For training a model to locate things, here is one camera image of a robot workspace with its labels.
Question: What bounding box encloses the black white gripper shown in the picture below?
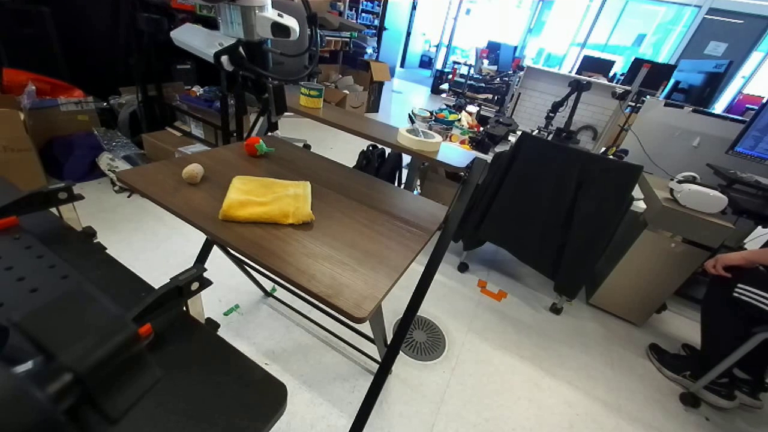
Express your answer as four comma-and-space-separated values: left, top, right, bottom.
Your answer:
170, 25, 243, 70

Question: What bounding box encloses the red toy tomato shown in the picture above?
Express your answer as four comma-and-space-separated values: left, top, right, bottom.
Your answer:
243, 137, 272, 158

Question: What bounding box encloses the beige toy potato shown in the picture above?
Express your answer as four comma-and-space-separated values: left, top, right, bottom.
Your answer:
179, 164, 205, 185

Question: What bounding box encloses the yellow towel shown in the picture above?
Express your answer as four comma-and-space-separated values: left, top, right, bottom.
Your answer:
219, 175, 314, 225

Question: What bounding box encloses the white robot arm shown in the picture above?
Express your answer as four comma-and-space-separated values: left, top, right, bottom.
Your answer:
170, 0, 299, 73

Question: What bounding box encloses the yellow green container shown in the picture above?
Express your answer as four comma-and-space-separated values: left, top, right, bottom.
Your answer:
297, 82, 325, 111

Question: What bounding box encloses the black backpack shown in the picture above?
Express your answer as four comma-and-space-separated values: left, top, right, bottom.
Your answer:
356, 143, 404, 185

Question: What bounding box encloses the white tape roll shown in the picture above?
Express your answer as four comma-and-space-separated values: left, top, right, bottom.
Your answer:
398, 128, 441, 154

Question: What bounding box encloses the black clamp stand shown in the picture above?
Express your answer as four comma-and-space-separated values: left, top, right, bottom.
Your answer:
0, 185, 289, 432

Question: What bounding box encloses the round floor drain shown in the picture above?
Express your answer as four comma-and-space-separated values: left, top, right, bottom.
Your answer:
400, 314, 446, 362

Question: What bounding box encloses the black draped cart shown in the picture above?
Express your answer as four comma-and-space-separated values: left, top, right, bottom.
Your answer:
457, 133, 644, 314

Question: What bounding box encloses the orange floor marker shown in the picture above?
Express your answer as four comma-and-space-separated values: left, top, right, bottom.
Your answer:
476, 279, 508, 303

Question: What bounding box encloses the white VR headset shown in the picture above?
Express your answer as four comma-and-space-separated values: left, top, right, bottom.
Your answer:
669, 170, 729, 214

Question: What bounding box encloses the blue computer monitor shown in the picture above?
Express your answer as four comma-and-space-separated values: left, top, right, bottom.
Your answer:
729, 103, 768, 164

